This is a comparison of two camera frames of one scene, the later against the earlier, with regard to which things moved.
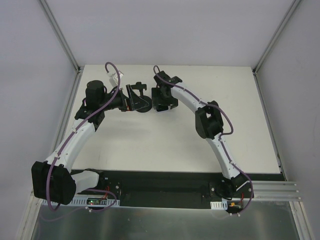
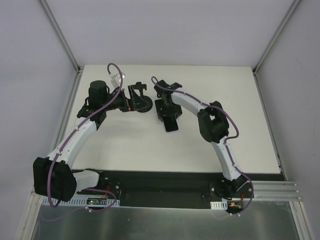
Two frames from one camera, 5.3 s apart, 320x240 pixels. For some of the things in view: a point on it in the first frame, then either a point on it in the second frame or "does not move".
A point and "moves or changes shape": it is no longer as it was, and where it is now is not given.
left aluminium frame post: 56,28 does not move
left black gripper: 128,98 does not move
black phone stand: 138,89 does not move
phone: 162,108 moves or changes shape
